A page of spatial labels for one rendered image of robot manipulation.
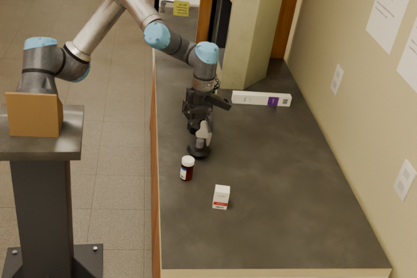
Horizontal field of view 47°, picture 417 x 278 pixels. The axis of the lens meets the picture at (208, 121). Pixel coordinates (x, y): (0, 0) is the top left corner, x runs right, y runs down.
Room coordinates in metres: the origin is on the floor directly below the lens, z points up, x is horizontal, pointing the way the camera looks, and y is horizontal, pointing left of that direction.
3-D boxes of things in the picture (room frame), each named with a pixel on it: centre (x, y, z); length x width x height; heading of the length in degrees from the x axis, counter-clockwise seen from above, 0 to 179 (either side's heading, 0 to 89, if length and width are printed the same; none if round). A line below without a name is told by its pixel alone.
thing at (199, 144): (1.45, 0.02, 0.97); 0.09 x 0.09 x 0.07
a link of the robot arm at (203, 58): (1.42, 0.04, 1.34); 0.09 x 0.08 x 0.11; 52
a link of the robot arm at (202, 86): (1.42, 0.04, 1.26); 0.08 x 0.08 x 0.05
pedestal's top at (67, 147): (1.47, 0.64, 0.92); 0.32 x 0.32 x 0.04; 14
